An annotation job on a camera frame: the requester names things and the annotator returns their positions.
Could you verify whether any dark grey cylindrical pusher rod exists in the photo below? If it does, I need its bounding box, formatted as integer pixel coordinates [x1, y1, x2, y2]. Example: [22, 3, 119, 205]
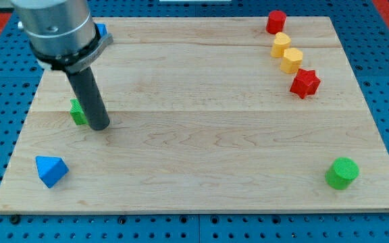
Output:
[66, 67, 110, 130]

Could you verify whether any green star block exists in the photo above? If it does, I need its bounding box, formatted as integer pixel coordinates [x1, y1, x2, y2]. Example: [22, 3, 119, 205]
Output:
[70, 99, 88, 126]

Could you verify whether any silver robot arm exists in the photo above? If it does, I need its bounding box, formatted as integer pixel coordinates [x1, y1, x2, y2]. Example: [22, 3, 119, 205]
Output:
[11, 0, 113, 130]

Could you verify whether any blue cube block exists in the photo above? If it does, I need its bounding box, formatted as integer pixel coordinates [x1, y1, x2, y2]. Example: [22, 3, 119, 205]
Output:
[95, 23, 107, 37]

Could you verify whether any yellow hexagon block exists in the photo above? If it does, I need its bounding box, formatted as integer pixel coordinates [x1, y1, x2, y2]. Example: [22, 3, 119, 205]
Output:
[280, 48, 303, 74]

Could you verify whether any red cylinder block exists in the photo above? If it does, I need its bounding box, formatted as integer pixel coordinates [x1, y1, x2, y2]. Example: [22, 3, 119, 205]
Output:
[265, 10, 287, 34]

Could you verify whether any light wooden board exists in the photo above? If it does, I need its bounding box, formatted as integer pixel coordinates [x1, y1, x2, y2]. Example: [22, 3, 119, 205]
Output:
[0, 17, 389, 215]

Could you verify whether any green cylinder block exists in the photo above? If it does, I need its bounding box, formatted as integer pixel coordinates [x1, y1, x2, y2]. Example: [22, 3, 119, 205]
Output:
[325, 157, 360, 190]

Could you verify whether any grey flange clamp plate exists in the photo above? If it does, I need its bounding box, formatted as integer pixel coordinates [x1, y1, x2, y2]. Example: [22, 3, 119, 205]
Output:
[29, 23, 113, 73]

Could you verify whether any red star block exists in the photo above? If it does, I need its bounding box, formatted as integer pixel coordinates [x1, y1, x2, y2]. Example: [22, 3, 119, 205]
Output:
[290, 68, 321, 99]

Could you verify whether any blue triangular prism block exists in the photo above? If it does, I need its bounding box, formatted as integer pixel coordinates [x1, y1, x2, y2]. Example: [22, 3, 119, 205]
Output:
[35, 156, 69, 188]

